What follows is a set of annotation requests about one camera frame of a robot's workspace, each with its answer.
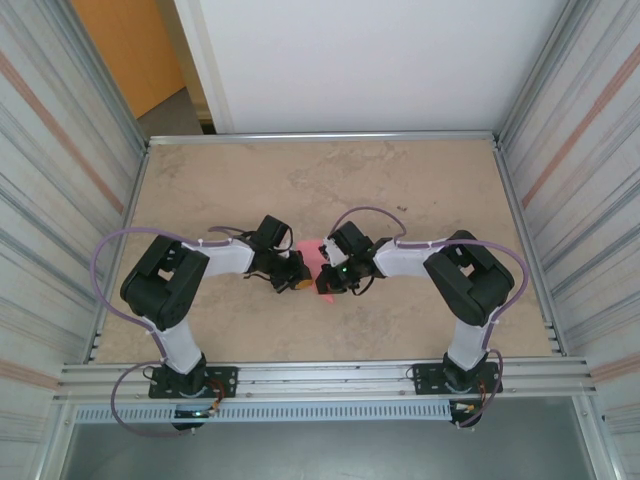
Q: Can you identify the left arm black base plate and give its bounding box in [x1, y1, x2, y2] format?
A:
[148, 366, 239, 400]

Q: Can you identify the grey slotted cable duct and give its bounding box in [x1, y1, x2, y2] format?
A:
[72, 401, 455, 425]

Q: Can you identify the grey metal bottom panel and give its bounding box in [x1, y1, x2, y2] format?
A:
[59, 422, 601, 480]

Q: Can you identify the long aluminium table edge rail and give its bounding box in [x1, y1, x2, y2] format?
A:
[146, 130, 503, 149]

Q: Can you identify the small circuit board with wires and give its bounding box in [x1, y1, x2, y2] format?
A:
[448, 399, 485, 417]
[172, 405, 221, 420]

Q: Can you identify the short aluminium table edge rail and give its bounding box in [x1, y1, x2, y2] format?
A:
[491, 138, 570, 357]
[88, 142, 152, 365]

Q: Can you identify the white door frame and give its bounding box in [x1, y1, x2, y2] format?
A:
[172, 0, 236, 135]

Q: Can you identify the pink paper sheet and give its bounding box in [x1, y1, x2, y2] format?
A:
[297, 238, 336, 305]

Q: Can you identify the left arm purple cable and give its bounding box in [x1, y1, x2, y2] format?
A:
[93, 225, 261, 439]

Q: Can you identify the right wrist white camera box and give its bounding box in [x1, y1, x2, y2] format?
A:
[321, 236, 347, 267]

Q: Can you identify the wide aluminium mounting rail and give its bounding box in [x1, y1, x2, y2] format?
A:
[57, 355, 599, 405]

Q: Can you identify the orange door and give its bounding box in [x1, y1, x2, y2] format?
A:
[69, 0, 187, 121]

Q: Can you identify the corrugated translucent side panel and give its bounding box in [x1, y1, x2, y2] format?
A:
[0, 0, 150, 446]
[499, 0, 640, 426]

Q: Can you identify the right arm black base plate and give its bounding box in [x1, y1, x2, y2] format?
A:
[412, 362, 503, 396]

